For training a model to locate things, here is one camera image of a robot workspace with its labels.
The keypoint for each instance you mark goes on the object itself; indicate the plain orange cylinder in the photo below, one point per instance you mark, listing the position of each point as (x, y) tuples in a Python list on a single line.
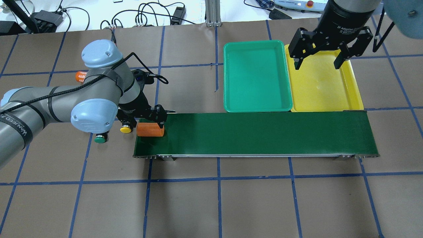
[(147, 129)]

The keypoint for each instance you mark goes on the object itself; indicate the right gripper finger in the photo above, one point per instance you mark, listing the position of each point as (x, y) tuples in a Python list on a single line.
[(299, 50), (346, 53)]

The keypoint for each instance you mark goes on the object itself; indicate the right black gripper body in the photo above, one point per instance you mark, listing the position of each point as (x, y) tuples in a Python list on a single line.
[(343, 16)]

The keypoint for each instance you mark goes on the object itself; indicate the yellow push button near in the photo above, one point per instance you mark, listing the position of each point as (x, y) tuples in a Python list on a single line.
[(126, 128)]

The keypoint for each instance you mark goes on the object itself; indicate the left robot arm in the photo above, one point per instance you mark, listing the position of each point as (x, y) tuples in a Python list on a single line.
[(110, 90)]

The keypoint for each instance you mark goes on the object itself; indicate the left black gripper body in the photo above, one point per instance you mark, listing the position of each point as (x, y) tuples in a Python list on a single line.
[(131, 109)]

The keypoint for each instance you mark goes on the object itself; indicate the teach pendant with red button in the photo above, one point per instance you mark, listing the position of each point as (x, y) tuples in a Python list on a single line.
[(302, 5)]

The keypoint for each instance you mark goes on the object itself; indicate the green plastic tray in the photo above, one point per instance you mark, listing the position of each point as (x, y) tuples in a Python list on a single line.
[(256, 77)]

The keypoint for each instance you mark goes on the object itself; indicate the orange cylinder marked 4680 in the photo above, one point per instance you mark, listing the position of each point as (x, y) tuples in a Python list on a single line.
[(80, 76)]

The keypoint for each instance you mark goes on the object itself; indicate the yellow plastic tray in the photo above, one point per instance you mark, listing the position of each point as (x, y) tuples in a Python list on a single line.
[(318, 87)]

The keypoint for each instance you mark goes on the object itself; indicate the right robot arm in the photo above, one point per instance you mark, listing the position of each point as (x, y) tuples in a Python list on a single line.
[(406, 15)]

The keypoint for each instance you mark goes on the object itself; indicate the green push button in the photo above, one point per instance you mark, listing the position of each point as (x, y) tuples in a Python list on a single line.
[(101, 138)]

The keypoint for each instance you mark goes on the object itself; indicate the black power adapter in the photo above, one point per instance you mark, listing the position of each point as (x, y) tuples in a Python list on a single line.
[(178, 16)]

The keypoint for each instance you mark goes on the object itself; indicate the green conveyor belt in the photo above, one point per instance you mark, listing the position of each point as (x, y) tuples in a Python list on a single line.
[(342, 134)]

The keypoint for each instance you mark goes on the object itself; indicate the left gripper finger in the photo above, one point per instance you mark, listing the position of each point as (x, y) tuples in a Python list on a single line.
[(156, 114)]

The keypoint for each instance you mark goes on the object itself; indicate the aluminium frame post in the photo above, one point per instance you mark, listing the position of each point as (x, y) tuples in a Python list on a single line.
[(212, 16)]

